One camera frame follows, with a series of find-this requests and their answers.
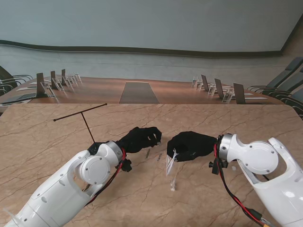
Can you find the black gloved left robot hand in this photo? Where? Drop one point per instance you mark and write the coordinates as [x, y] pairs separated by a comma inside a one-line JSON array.
[[137, 139]]

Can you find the grey office chair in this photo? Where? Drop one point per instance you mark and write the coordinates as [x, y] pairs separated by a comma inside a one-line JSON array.
[[297, 97], [293, 84], [284, 75]]

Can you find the black T rack marble base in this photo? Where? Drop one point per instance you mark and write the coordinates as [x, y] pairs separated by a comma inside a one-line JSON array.
[[82, 113]]

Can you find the white paper sheet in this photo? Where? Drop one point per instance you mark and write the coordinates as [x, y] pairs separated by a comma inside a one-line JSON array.
[[26, 89], [256, 98]]

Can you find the brown upright desk screen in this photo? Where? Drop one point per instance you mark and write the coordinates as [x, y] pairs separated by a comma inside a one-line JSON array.
[[239, 93], [53, 78], [63, 75], [204, 82], [218, 87], [40, 82]]

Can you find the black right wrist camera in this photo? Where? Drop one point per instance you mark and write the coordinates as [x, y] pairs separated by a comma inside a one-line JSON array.
[[216, 165]]

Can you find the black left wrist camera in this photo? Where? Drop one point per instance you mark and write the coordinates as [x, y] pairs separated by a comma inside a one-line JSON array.
[[126, 165]]

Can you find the clear acrylic name holder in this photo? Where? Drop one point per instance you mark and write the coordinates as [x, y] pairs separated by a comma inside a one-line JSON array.
[[48, 89], [195, 81], [211, 89], [228, 96], [77, 77], [68, 82], [59, 85]]

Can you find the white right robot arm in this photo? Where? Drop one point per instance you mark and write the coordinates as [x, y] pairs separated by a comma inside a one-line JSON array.
[[265, 170]]

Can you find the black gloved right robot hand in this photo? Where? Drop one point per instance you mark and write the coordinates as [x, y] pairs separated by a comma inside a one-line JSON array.
[[191, 145]]

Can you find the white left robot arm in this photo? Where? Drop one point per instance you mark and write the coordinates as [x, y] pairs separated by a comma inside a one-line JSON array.
[[66, 189]]

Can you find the brown conference table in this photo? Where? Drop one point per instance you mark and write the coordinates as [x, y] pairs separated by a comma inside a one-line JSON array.
[[177, 92]]

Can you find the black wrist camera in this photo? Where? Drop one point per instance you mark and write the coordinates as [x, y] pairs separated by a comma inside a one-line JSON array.
[[126, 165], [216, 165]]

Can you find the dark office chair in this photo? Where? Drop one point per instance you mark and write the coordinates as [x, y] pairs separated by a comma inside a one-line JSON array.
[[4, 73]]

